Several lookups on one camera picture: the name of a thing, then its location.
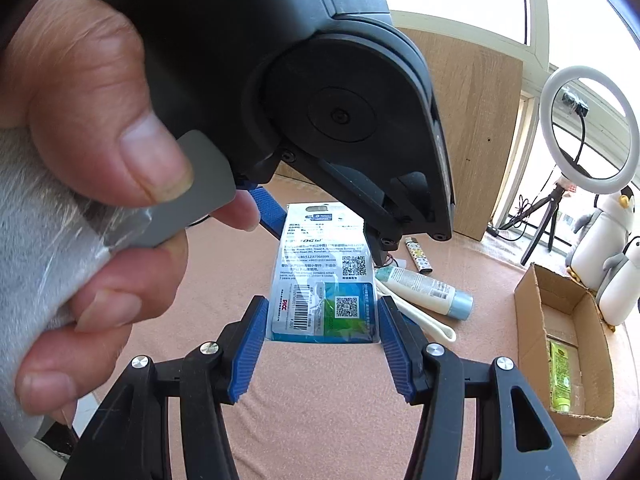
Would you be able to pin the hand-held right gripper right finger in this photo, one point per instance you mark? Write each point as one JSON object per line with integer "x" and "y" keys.
{"x": 397, "y": 350}

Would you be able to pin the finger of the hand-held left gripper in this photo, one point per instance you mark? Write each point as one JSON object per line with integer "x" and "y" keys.
{"x": 382, "y": 240}
{"x": 267, "y": 212}

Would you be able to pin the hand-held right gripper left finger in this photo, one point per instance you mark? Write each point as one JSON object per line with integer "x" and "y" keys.
{"x": 247, "y": 350}

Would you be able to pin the patterned lighter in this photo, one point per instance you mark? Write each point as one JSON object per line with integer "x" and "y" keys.
{"x": 419, "y": 256}

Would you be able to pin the blue and white blister pack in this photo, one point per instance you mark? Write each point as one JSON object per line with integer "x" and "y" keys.
{"x": 320, "y": 270}

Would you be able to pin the cardboard box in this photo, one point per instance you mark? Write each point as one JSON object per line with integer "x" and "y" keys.
{"x": 535, "y": 320}

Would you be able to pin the person's left hand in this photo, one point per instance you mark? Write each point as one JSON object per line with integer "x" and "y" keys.
{"x": 85, "y": 90}

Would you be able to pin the white massager grey bead head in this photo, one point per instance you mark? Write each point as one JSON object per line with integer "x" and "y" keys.
{"x": 417, "y": 316}

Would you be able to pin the green and white tube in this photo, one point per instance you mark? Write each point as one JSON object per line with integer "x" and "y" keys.
{"x": 420, "y": 287}

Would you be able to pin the pink felt mat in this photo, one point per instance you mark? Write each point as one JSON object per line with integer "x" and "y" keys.
{"x": 475, "y": 360}

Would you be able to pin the wooden board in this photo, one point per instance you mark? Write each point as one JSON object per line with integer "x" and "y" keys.
{"x": 475, "y": 135}

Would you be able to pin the black tripod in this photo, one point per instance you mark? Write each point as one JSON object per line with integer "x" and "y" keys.
{"x": 556, "y": 197}

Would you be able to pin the large penguin plush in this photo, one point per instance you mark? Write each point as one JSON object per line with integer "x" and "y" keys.
{"x": 600, "y": 240}

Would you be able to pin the black webcam on gooseneck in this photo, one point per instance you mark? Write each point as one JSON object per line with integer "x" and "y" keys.
{"x": 575, "y": 102}

